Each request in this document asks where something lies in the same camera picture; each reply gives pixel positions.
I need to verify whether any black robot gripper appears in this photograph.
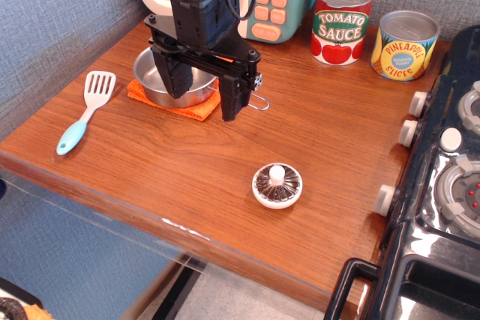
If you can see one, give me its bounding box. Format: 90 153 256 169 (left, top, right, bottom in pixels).
145 0 261 121

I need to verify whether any small steel pot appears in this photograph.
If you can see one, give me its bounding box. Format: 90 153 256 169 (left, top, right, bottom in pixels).
133 45 263 121

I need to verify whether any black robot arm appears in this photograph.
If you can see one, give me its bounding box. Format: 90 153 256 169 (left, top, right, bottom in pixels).
145 0 262 121

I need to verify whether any orange folded napkin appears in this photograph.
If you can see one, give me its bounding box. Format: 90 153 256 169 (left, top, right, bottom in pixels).
127 80 221 121

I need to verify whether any white pot lid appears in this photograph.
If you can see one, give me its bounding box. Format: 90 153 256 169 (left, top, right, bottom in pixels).
251 163 303 210

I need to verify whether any tomato sauce can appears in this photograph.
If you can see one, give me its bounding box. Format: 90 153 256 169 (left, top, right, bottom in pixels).
310 0 373 66

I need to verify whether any pineapple slices can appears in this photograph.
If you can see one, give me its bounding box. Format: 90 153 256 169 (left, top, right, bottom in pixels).
370 10 440 82

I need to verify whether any white stove knob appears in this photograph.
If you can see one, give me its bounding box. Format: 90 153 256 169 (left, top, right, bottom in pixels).
374 184 396 217
409 91 428 118
397 120 419 148

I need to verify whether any white round stove button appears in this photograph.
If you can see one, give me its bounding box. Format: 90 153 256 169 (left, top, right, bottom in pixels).
439 127 462 152

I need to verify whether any grey stove burner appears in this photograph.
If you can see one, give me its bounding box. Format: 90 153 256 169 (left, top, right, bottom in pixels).
436 154 479 238
457 81 480 135

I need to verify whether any black toy stove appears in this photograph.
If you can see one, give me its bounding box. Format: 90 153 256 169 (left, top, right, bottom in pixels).
324 24 480 320

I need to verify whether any white spatula teal handle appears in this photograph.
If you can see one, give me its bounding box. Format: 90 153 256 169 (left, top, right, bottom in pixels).
56 70 116 156

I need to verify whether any black oven door handle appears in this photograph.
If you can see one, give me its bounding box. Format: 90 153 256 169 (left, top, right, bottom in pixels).
324 258 381 319

